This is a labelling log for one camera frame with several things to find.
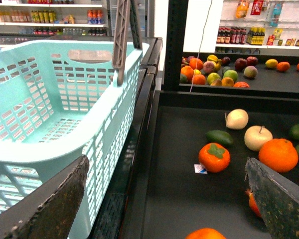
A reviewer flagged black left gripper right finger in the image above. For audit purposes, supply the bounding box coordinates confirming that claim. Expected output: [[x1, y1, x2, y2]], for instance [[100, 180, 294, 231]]
[[245, 157, 299, 239]]

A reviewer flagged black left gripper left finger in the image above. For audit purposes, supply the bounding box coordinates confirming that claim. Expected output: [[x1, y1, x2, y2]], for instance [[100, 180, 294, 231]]
[[0, 155, 89, 239]]

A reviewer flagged light teal plastic basket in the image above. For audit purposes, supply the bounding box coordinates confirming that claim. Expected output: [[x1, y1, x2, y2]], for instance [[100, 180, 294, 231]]
[[0, 40, 149, 239]]

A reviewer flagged black rear display shelf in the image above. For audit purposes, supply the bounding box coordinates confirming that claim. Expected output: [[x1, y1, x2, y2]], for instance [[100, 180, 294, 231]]
[[179, 55, 299, 99]]

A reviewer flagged white sauce bottle shelf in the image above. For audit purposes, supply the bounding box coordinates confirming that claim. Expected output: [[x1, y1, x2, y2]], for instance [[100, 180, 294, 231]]
[[215, 0, 299, 56]]

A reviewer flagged white drinks shelf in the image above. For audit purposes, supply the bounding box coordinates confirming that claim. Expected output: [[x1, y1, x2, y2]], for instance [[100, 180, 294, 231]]
[[0, 0, 110, 36]]

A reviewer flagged large orange mandarin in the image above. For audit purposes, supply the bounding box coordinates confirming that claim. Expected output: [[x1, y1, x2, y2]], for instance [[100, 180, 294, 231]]
[[258, 138, 299, 173]]

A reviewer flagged white apple with stem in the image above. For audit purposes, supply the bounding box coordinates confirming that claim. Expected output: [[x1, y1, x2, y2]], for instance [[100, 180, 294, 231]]
[[244, 125, 273, 151]]

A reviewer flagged orange persimmon green calyx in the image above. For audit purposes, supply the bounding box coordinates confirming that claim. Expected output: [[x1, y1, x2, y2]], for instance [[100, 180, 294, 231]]
[[198, 143, 231, 173]]

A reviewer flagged large orange near front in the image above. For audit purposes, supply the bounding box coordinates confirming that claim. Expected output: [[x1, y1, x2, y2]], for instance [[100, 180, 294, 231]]
[[185, 228, 226, 239]]

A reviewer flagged white price tag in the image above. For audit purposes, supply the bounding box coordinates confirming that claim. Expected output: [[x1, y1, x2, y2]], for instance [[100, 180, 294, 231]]
[[194, 164, 208, 174]]

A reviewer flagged dark green avocado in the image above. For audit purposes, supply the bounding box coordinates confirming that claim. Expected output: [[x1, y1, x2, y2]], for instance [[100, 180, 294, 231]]
[[205, 130, 234, 147]]

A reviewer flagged black fruit display tray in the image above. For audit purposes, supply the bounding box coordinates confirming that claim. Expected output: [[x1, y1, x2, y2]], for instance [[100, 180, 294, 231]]
[[121, 91, 299, 239]]

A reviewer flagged white hanging cord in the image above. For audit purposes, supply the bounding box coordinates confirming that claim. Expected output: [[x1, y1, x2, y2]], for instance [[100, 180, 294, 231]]
[[189, 0, 213, 93]]

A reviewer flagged grey basket handle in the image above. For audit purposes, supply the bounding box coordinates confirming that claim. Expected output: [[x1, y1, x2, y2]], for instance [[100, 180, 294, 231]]
[[112, 0, 143, 86]]

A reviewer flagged black perforated shelf post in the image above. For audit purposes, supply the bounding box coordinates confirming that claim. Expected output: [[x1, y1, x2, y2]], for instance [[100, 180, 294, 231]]
[[162, 0, 188, 91]]

